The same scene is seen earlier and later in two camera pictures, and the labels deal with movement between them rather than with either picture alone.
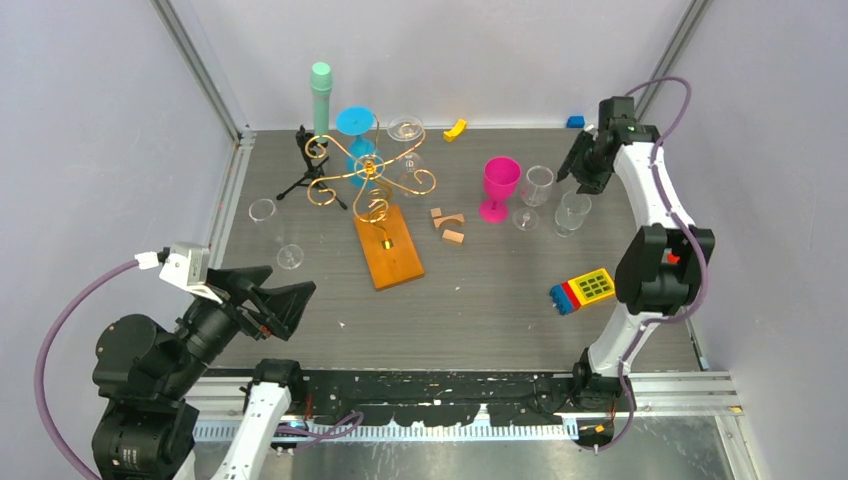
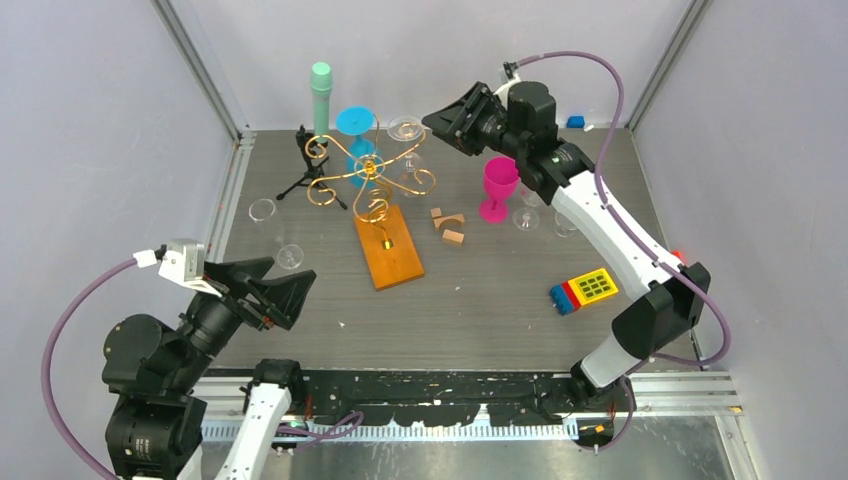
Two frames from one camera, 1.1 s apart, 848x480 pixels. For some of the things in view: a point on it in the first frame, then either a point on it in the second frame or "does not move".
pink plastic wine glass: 500,176 does not move
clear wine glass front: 535,192 does not move
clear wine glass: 264,211 does not move
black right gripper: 590,183 → 477,101
